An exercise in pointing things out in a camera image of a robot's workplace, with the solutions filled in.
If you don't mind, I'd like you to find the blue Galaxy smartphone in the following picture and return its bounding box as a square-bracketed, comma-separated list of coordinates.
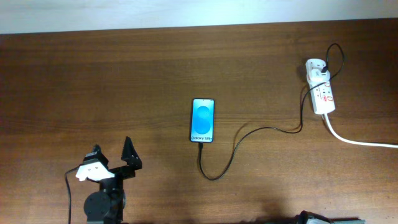
[190, 98, 215, 143]

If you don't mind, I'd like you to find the black USB charging cable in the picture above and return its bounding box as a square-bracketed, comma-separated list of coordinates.
[197, 43, 346, 182]

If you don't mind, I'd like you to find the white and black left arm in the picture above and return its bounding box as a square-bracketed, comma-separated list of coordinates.
[77, 145, 135, 224]

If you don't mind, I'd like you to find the white USB charger plug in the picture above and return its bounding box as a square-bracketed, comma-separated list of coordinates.
[307, 68, 330, 85]

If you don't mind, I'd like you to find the white power strip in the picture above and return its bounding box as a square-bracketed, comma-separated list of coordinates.
[305, 58, 335, 115]

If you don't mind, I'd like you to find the white power strip cord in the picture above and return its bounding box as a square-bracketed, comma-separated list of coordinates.
[322, 113, 398, 149]

